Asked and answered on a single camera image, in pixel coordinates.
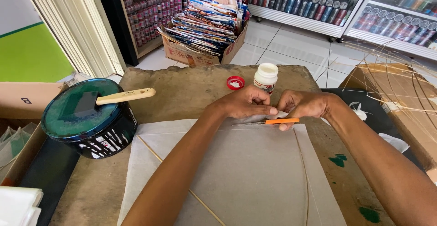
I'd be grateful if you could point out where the person's right hand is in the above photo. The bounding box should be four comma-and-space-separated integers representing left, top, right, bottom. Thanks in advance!
277, 90, 339, 132

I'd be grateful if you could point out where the person's left hand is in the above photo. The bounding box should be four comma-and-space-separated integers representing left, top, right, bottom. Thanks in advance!
218, 85, 279, 119

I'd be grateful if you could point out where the orange handled craft knife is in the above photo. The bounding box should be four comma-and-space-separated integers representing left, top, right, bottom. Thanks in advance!
231, 118, 300, 126

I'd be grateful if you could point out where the white glue bottle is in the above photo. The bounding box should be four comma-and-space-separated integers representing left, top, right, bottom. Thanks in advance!
253, 63, 279, 95

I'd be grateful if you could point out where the red bottle cap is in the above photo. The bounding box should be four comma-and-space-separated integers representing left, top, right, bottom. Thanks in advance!
226, 75, 246, 91

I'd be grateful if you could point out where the black mat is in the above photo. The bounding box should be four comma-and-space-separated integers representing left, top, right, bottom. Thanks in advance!
320, 88, 424, 173

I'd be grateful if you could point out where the curved thin bamboo stick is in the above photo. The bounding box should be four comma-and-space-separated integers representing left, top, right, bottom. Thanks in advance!
292, 127, 310, 226

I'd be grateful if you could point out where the crumpled white paper scrap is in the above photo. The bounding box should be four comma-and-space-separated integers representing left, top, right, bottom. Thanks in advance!
348, 101, 368, 121
378, 133, 410, 154

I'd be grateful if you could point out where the white kite paper sheet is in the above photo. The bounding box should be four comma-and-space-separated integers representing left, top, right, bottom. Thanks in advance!
117, 114, 347, 226

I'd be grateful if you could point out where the bundle of bamboo kite frames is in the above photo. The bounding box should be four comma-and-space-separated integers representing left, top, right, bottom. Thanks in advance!
324, 35, 437, 148

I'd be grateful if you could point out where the cardboard box of colourful kites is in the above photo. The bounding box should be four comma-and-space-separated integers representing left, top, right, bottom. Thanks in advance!
157, 0, 252, 67

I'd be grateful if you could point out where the large brown cardboard box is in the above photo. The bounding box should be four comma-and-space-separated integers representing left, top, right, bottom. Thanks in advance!
340, 62, 437, 186

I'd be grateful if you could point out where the glass display case of spools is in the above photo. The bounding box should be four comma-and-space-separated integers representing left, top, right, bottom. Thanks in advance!
342, 0, 437, 62

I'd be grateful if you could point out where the straight bamboo stick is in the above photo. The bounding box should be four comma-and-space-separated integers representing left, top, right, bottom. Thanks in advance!
137, 135, 226, 226

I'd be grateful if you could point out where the wooden shelf of thread spools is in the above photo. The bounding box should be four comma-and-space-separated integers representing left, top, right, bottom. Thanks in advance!
115, 0, 199, 60

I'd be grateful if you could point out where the black paint tin, teal lid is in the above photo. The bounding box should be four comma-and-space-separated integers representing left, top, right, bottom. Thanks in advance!
41, 78, 138, 160

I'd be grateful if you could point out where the cream folding door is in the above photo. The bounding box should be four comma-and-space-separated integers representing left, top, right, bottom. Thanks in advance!
18, 0, 127, 79

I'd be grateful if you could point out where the black board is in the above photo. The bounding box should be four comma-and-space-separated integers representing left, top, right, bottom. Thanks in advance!
18, 137, 81, 226

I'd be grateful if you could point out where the plain closed cardboard box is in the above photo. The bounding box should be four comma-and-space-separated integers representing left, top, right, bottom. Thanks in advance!
0, 82, 66, 120

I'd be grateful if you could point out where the open box of pale kites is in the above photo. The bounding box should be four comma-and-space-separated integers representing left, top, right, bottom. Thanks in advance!
0, 118, 49, 188

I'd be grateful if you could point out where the stack of white paper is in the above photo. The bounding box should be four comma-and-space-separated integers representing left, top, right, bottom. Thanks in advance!
0, 186, 44, 226

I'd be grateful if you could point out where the foam brush with wooden handle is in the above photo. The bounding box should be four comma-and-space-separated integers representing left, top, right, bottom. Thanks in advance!
73, 88, 157, 118

